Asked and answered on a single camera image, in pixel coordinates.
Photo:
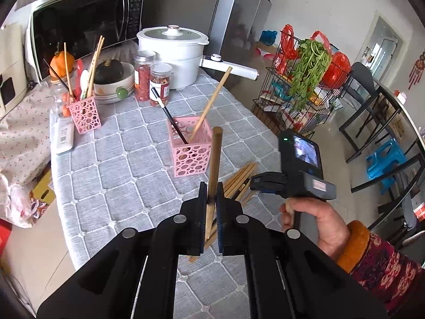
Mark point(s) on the red plastic utensil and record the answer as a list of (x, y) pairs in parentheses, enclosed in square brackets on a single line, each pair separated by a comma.
[(79, 76)]

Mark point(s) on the red hanging ornament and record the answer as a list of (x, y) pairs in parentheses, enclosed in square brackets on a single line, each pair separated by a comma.
[(416, 69)]

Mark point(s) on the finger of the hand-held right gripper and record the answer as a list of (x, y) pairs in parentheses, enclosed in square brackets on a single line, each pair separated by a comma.
[(265, 183)]

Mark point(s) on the white spoon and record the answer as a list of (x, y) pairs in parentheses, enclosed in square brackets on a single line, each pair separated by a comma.
[(85, 81)]

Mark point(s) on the orange fruit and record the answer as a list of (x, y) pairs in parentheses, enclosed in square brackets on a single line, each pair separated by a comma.
[(59, 64)]

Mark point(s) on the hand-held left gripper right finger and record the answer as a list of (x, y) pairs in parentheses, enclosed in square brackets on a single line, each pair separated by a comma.
[(219, 226)]

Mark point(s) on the bunch of wooden chopsticks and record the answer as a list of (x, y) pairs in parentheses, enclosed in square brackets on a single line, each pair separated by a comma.
[(239, 181)]

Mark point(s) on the short clear jar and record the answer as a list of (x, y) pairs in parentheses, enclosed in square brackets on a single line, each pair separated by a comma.
[(161, 86)]

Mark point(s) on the white electric pot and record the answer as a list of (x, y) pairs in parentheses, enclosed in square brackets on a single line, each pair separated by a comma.
[(172, 63)]

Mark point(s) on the cream air fryer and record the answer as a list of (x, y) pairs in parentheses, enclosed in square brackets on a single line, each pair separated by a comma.
[(11, 69)]

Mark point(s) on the black chopstick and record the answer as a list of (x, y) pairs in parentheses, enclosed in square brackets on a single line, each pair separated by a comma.
[(56, 74), (167, 114)]

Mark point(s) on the bunch of leafy greens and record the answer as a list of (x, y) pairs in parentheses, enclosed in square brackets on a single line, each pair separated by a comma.
[(308, 69)]

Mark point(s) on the round glass table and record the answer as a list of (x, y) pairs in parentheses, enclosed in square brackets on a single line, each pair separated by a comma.
[(406, 113)]

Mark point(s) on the yellow cardboard box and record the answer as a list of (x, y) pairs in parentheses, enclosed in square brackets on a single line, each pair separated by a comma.
[(43, 189)]

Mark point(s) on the light wooden chopstick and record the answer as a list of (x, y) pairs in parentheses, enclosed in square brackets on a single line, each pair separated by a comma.
[(215, 159), (92, 69), (212, 99), (68, 69), (97, 63)]

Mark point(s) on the white door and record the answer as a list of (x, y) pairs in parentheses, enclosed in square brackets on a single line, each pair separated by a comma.
[(381, 43)]

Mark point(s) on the small pink perforated basket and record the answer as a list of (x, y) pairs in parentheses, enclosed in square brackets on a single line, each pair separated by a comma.
[(84, 116)]

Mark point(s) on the black microwave oven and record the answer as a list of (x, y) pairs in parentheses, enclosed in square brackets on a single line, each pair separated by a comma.
[(83, 23)]

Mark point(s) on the white ceramic bowl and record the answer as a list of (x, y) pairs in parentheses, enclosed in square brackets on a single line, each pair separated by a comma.
[(109, 89)]

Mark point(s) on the person's right forearm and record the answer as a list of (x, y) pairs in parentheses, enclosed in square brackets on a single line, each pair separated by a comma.
[(381, 265)]

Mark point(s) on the grey quilted tablecloth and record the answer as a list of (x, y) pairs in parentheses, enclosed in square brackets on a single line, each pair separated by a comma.
[(132, 179)]

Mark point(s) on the blue plastic stool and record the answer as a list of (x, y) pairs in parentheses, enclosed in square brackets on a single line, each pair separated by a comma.
[(385, 166)]

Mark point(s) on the large pink perforated basket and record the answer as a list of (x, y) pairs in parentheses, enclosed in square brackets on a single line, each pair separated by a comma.
[(191, 159)]

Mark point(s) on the black chair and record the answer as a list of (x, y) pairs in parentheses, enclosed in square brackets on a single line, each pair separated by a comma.
[(408, 176), (365, 99)]

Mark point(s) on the dark green squash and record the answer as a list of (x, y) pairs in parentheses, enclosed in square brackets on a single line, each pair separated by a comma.
[(109, 71)]

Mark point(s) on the red plastic bag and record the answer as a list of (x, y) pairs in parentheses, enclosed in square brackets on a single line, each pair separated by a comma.
[(337, 69), (288, 45)]

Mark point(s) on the silver refrigerator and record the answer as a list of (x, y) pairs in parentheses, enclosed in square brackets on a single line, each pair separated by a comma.
[(239, 16)]

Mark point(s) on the small floral print cloth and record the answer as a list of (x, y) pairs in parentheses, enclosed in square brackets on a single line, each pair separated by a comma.
[(23, 139)]

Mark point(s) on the tall clear jar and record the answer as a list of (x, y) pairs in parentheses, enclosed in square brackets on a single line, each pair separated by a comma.
[(143, 79)]

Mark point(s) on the translucent plastic bag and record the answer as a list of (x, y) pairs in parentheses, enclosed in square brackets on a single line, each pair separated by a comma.
[(15, 202)]

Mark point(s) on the blue plastic container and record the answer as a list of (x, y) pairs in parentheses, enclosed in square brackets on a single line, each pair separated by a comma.
[(268, 37)]

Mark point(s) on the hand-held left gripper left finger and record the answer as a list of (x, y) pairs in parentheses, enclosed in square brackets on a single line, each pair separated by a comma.
[(202, 221)]

